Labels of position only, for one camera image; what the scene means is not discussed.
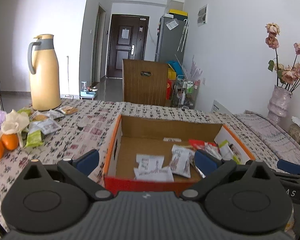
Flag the red snack packet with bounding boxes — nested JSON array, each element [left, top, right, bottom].
[[189, 139, 222, 160]]

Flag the white printed snack packet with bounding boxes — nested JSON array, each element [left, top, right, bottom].
[[134, 154, 174, 182]]

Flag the green snack packet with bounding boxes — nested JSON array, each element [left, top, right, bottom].
[[218, 140, 242, 164], [25, 130, 43, 147]]

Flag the folded patterned cloth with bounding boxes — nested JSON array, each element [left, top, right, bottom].
[[235, 111, 300, 164]]

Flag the calligraphy tablecloth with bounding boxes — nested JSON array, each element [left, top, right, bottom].
[[0, 98, 300, 240]]

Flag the white grey snack packet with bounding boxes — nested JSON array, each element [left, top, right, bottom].
[[37, 118, 62, 135]]

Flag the green snack packet on table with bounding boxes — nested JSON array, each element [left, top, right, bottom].
[[25, 130, 43, 147]]

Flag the cracker snack packet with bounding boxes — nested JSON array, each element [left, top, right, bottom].
[[57, 106, 78, 115]]

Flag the orange white cardboard box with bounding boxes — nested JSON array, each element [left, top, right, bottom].
[[103, 115, 255, 194]]

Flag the pink ribbed vase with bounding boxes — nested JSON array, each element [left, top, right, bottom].
[[267, 85, 292, 124]]

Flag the cream tissue wad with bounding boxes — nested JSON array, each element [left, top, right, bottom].
[[0, 110, 30, 148]]

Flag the metal storage cart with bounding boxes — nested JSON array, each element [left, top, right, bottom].
[[171, 75, 200, 109]]

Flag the red gift box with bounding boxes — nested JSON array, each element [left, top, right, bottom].
[[166, 79, 172, 100]]

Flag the dried pink roses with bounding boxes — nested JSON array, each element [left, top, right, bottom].
[[265, 22, 300, 93]]

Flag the brown wooden chair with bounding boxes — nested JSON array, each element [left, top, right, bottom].
[[122, 59, 168, 106]]

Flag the yellow thermos jug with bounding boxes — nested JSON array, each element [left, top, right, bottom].
[[27, 34, 61, 111]]

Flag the grey refrigerator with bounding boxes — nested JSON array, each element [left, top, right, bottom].
[[155, 15, 187, 63]]

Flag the dark brown entrance door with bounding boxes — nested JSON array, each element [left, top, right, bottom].
[[107, 14, 149, 79]]

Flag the yellow box on refrigerator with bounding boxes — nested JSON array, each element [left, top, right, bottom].
[[168, 9, 188, 17]]

